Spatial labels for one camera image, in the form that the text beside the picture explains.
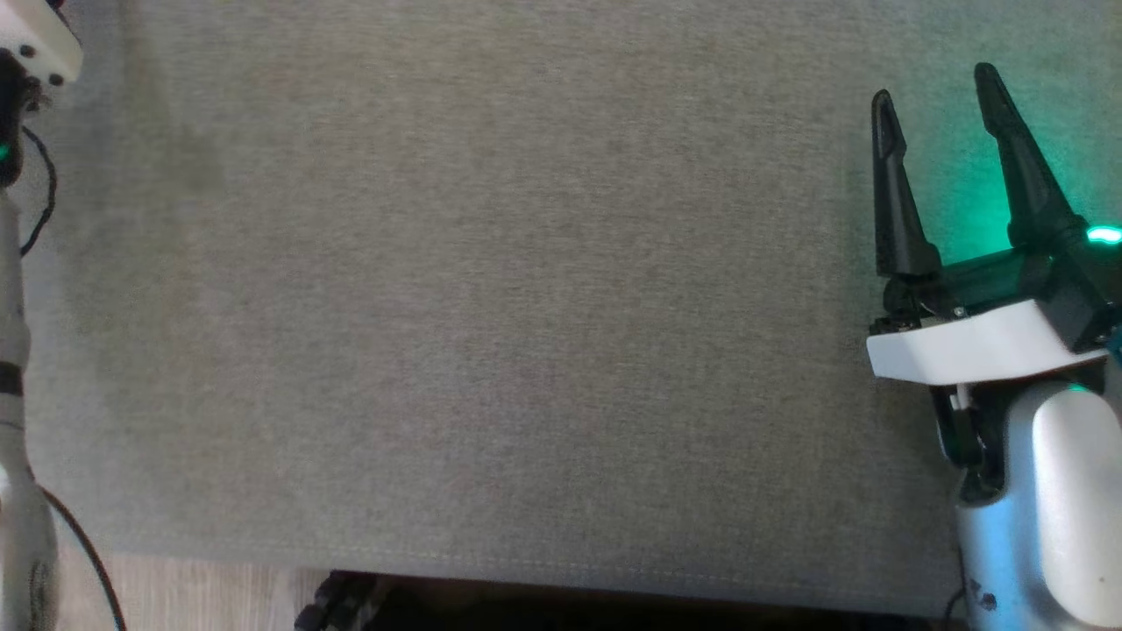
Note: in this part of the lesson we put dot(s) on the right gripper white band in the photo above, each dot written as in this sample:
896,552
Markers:
982,342

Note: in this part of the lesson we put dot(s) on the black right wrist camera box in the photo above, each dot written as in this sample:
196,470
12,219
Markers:
1087,298

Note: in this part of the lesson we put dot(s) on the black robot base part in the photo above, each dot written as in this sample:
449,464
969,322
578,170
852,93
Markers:
337,603

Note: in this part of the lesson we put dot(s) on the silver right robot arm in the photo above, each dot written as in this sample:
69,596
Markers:
1052,508

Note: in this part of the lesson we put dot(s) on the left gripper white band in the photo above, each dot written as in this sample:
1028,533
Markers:
35,39

